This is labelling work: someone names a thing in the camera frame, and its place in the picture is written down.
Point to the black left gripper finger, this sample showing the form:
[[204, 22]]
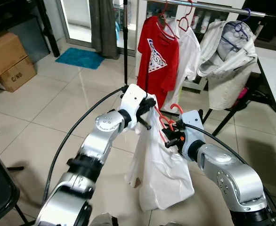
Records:
[[149, 100], [149, 112]]

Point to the red plastic hanger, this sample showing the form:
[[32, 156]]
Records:
[[161, 20], [180, 22], [176, 105]]

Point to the white shirt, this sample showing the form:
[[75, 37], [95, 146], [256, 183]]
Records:
[[161, 174]]

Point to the purple clothes hanger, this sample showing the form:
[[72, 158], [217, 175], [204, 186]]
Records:
[[241, 32]]

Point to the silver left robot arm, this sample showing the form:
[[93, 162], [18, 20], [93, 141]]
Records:
[[93, 150]]

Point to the cyan plastic hanger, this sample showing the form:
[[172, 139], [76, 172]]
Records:
[[117, 30]]

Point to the red printed t-shirt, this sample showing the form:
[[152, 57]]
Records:
[[157, 82]]

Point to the plain white t-shirt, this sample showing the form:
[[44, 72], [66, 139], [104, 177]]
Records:
[[190, 59]]

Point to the white hooded jacket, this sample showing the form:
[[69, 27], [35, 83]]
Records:
[[230, 87]]

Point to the small pink object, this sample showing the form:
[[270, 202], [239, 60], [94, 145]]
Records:
[[241, 94]]

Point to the teal floor mat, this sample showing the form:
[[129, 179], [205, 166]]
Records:
[[80, 58]]

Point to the grey curtain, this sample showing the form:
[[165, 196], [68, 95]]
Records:
[[104, 28]]

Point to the white framed glass door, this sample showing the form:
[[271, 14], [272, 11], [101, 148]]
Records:
[[76, 19]]

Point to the black tall cabinet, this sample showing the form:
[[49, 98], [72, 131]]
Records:
[[274, 21]]

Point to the large cardboard box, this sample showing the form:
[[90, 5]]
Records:
[[4, 52]]

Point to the black shelf unit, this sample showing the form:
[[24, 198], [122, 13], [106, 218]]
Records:
[[15, 14]]

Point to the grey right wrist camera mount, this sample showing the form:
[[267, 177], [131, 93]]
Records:
[[193, 127]]

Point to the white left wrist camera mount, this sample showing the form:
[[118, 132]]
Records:
[[131, 99]]

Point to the black clothes rack frame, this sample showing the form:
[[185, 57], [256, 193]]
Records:
[[125, 47]]

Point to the steel clothes rail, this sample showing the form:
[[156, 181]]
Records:
[[223, 8]]

